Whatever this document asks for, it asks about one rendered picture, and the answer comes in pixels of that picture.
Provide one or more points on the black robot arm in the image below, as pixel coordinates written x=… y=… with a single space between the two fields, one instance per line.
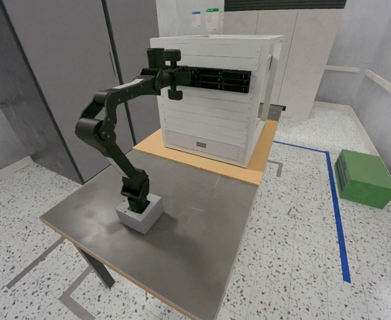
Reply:
x=100 y=134

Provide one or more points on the white rack cabinet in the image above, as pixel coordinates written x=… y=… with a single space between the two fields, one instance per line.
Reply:
x=212 y=123

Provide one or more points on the tan wooden board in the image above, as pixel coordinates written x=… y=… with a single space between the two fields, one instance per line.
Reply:
x=153 y=145

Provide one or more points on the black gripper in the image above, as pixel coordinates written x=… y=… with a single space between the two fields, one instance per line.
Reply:
x=173 y=55

